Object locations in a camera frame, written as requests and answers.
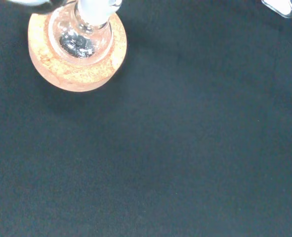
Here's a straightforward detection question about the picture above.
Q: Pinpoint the clear round-bottom flask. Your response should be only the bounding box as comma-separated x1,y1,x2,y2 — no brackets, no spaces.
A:
47,0,124,66

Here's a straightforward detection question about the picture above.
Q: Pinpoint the black bench cloth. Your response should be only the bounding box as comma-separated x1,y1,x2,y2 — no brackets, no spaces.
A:
0,0,292,237

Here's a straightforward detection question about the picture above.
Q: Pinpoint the cork ring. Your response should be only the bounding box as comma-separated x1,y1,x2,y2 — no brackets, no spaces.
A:
28,6,128,93

